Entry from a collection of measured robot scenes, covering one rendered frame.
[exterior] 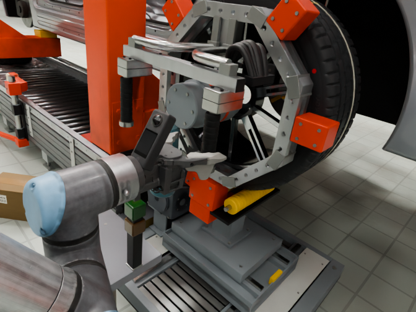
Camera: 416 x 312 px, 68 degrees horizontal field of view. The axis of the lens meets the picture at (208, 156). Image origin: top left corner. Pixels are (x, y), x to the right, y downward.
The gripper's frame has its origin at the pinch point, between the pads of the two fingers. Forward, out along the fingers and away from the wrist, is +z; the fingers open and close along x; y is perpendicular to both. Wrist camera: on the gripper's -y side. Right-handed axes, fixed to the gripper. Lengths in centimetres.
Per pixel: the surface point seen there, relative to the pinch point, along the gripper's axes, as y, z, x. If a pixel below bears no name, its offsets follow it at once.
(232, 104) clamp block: -8.7, 5.8, 2.4
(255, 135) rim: 8.3, 33.6, -6.5
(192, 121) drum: 0.4, 8.5, -11.8
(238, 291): 66, 26, 4
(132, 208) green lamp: 17.2, -13.3, -7.8
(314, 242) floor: 83, 98, 6
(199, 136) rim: 17.4, 32.7, -30.3
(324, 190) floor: 83, 157, -14
